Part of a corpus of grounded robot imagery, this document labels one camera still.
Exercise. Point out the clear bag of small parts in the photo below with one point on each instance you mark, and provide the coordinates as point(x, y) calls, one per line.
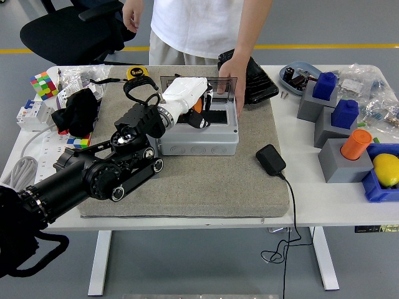
point(385, 112)

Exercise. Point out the grey plastic junction box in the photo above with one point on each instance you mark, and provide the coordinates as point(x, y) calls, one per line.
point(199, 143)

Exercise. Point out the black capacitor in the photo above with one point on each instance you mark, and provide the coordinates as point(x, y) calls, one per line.
point(288, 73)

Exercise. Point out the silver pen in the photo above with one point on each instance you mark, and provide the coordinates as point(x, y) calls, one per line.
point(59, 79)

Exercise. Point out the black power adapter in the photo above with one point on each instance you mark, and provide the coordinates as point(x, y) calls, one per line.
point(270, 160)

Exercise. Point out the large colourful puzzle cube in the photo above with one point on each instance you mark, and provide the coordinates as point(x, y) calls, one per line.
point(43, 84)

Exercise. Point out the orange cylinder battery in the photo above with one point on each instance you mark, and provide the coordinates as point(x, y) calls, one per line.
point(355, 145)
point(198, 106)

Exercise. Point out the grey-brown mat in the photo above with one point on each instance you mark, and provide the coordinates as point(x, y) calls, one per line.
point(202, 187)

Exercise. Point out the blue bottle-shaped block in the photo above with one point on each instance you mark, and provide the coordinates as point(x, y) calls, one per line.
point(324, 86)
point(344, 114)

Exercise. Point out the black table control panel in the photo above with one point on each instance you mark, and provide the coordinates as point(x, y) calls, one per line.
point(374, 229)

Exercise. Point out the clear bags with white packets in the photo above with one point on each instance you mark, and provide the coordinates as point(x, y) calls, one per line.
point(84, 76)

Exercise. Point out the black cloth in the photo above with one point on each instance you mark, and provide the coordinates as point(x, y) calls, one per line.
point(76, 112)

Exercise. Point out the glossy black wrapped case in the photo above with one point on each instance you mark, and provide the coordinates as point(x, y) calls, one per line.
point(262, 84)

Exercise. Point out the blue-grey dish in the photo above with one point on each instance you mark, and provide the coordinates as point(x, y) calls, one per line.
point(305, 66)

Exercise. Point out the black office chair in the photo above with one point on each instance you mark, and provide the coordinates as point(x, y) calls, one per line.
point(62, 34)

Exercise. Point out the person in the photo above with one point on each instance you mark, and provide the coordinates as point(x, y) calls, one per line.
point(193, 28)

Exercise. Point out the white table leg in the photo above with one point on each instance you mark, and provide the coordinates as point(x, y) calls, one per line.
point(325, 261)
point(99, 264)

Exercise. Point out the grey holder block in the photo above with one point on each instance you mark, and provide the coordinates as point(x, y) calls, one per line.
point(324, 134)
point(336, 169)
point(307, 109)

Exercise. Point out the brown electronic parts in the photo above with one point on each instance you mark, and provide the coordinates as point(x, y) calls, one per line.
point(298, 82)

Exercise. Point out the square yellow tape measure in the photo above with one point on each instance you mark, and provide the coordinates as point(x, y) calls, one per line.
point(137, 72)

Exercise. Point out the clear bag with white label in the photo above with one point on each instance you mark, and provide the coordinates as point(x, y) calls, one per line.
point(353, 82)

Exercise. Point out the person's left hand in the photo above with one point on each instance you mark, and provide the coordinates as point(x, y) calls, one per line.
point(235, 74)

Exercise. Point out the small colourful puzzle cube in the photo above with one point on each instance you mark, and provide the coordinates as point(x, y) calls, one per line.
point(79, 142)

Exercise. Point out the blue plastic bin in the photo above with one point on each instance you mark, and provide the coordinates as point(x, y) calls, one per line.
point(374, 190)

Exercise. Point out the white circuit breaker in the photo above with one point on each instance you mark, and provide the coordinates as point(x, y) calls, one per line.
point(31, 113)

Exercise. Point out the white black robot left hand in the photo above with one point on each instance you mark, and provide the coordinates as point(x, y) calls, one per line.
point(184, 93)

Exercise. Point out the person's right hand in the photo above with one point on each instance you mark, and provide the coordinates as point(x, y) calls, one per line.
point(129, 15)

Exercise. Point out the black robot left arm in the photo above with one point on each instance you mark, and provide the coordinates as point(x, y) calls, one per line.
point(62, 187)

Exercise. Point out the yellow lemon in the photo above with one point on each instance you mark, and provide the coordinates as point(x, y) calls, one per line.
point(386, 169)

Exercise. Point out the person's left forearm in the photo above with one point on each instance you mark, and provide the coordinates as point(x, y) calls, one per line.
point(249, 31)

